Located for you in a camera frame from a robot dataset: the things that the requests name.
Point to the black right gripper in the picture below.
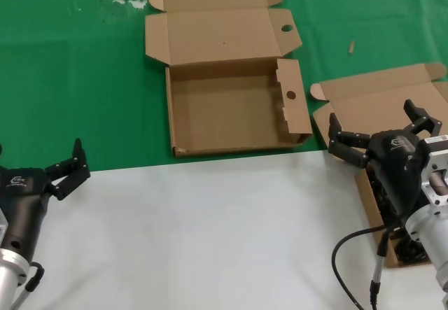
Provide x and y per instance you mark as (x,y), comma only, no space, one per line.
(395,163)

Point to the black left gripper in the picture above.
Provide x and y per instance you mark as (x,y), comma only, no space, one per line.
(21,198)

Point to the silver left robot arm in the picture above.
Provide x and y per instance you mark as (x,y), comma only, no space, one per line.
(8,275)

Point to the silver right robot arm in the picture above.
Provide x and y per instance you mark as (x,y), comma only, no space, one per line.
(430,233)

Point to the cardboard box without holes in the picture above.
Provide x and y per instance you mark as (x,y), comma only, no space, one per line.
(367,100)

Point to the flat cardboard box with holes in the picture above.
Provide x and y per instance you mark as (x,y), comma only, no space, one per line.
(227,114)

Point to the large green table cloth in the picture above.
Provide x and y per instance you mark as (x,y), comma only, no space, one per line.
(70,79)

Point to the short wooden stick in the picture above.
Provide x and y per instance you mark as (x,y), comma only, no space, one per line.
(351,47)

